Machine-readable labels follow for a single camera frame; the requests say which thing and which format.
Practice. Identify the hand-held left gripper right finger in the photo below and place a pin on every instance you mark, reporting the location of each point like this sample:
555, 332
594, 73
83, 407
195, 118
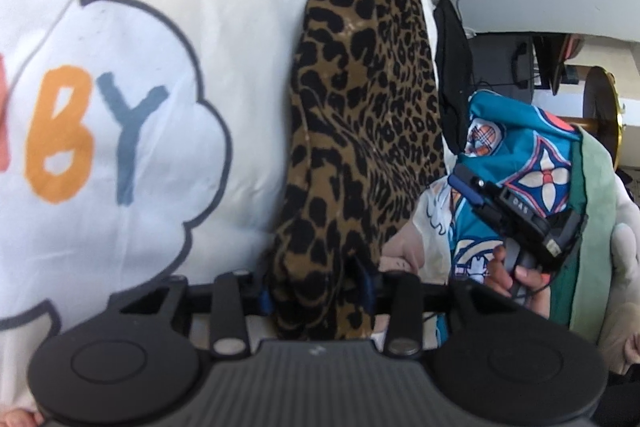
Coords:
367, 292

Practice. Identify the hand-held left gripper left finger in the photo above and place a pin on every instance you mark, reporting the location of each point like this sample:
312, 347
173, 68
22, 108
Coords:
266, 302

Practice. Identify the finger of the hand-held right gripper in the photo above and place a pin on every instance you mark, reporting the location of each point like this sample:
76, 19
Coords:
465, 188

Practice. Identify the leopard print garment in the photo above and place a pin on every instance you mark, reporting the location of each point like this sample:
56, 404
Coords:
360, 107

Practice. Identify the person's right hand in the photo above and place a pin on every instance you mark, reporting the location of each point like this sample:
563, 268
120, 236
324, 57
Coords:
535, 292

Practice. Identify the teal printed cloth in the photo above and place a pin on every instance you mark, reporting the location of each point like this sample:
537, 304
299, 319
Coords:
520, 127

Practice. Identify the folded black garment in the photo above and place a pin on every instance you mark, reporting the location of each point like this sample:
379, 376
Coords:
452, 72

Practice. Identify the gold rimmed round table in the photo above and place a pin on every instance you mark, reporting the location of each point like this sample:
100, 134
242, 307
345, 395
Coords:
600, 107

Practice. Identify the black furniture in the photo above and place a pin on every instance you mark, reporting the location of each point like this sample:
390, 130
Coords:
545, 62

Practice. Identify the bear print bed sheet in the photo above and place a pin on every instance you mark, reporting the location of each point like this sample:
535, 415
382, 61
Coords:
150, 32

